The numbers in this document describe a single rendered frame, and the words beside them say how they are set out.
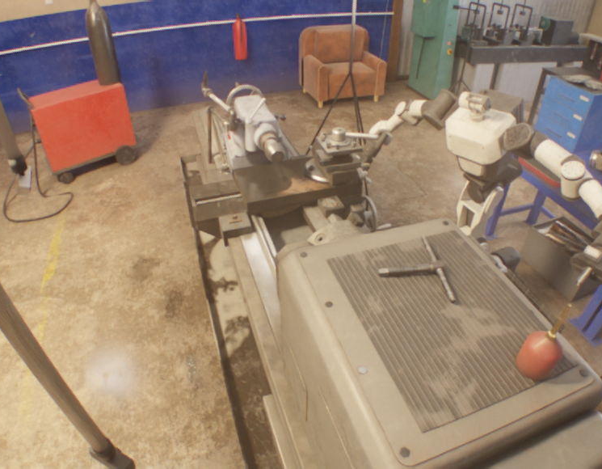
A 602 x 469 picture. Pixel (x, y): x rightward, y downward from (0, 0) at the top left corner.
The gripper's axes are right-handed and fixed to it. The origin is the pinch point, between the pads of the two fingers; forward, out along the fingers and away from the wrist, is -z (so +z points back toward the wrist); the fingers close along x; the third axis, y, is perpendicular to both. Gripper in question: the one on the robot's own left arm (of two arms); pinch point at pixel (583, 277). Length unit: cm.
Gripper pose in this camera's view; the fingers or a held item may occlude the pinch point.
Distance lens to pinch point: 133.3
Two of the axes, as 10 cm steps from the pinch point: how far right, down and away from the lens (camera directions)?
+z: 7.9, -5.5, 2.7
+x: -5.6, -4.5, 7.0
